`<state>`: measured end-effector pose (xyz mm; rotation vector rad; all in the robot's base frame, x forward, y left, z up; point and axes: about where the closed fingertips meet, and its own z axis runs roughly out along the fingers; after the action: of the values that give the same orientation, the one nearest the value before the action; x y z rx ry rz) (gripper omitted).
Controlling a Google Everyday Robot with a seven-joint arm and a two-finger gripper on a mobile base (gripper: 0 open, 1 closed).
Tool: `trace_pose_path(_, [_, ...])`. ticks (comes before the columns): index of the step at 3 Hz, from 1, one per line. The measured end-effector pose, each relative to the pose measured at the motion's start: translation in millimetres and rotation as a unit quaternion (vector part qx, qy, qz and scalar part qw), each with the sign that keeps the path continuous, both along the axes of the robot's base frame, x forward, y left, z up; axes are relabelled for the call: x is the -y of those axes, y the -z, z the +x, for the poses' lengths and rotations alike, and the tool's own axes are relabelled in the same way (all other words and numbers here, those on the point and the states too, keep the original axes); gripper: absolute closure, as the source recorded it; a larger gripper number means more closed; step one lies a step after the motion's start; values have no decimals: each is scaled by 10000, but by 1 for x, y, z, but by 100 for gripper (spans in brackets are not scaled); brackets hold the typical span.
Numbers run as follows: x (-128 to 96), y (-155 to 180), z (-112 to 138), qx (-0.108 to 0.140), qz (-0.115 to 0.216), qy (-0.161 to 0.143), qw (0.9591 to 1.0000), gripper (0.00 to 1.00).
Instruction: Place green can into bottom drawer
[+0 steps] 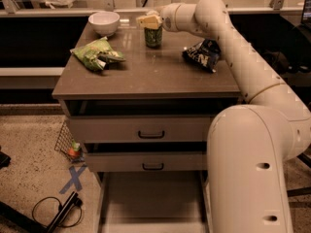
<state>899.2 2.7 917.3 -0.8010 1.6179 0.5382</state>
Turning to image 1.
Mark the wire mesh basket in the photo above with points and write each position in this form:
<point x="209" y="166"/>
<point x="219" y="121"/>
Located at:
<point x="66" y="145"/>

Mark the brown drawer cabinet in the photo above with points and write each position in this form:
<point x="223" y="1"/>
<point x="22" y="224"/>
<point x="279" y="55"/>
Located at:
<point x="150" y="82"/>

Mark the green soda can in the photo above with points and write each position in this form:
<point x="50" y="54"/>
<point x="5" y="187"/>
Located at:
<point x="153" y="37"/>

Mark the blue tape cross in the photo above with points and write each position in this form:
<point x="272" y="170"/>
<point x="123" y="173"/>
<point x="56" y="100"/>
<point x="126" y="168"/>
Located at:
<point x="74" y="179"/>

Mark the white bowl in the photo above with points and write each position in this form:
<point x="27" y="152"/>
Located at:
<point x="104" y="23"/>

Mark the black stand leg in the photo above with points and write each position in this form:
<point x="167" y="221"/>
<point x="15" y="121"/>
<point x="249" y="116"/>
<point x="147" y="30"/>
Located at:
<point x="30" y="225"/>

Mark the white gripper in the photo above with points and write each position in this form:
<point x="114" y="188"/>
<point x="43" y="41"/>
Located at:
<point x="167" y="17"/>

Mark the green chip bag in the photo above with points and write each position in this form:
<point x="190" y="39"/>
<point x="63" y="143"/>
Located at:
<point x="97" y="55"/>

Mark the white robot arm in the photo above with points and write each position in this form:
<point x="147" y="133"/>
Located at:
<point x="248" y="143"/>

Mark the blue chip bag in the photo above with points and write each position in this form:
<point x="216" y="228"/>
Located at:
<point x="204" y="55"/>

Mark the open bottom drawer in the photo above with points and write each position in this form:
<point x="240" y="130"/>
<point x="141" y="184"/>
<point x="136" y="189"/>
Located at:
<point x="152" y="202"/>

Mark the black chair base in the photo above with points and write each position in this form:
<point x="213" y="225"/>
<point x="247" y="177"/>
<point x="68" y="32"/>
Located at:
<point x="301" y="176"/>

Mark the top drawer with handle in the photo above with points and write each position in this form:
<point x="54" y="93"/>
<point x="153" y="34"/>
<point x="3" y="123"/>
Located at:
<point x="138" y="129"/>

